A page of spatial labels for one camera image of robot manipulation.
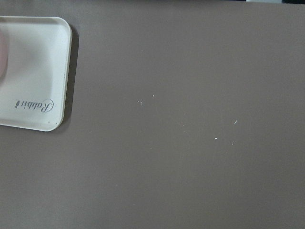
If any cream plastic serving tray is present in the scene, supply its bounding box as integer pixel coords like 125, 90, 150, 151
0, 16, 72, 132

